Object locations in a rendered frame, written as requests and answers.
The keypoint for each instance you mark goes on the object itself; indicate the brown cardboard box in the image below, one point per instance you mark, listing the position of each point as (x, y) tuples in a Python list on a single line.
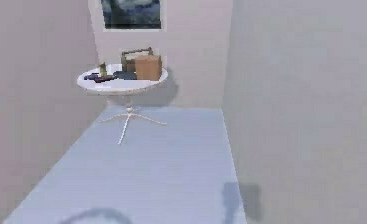
[(148, 67)]

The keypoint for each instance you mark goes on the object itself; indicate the dark grey flat book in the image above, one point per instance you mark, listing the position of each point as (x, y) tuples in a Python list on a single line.
[(125, 75)]

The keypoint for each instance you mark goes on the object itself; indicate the small green bottle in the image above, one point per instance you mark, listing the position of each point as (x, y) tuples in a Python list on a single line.
[(102, 69)]

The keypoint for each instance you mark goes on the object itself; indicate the dark purple flat object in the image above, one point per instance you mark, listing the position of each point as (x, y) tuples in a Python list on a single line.
[(98, 78)]

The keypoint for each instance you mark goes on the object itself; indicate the white round pedestal table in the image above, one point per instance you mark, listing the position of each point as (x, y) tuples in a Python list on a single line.
[(121, 86)]

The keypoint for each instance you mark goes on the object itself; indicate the dark framed wall picture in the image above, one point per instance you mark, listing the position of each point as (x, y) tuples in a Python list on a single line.
[(131, 13)]

